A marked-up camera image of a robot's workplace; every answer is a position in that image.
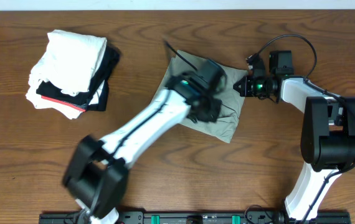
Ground khaki green shorts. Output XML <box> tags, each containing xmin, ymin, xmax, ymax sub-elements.
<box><xmin>153</xmin><ymin>50</ymin><xmax>249</xmax><ymax>143</ymax></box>

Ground white folded garment on top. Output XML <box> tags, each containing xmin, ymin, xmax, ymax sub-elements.
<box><xmin>28</xmin><ymin>29</ymin><xmax>107</xmax><ymax>96</ymax></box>

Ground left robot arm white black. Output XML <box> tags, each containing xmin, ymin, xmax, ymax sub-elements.
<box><xmin>62</xmin><ymin>60</ymin><xmax>226</xmax><ymax>223</ymax></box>

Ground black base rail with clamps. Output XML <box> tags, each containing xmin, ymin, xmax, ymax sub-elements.
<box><xmin>39</xmin><ymin>206</ymin><xmax>352</xmax><ymax>224</ymax></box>

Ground black folded garment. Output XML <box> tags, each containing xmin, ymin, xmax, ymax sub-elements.
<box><xmin>36</xmin><ymin>45</ymin><xmax>120</xmax><ymax>112</ymax></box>

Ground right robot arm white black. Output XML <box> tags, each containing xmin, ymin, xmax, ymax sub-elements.
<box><xmin>233</xmin><ymin>50</ymin><xmax>355</xmax><ymax>223</ymax></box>

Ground white garment at stack bottom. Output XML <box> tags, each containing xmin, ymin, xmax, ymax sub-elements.
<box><xmin>26</xmin><ymin>81</ymin><xmax>109</xmax><ymax>119</ymax></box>

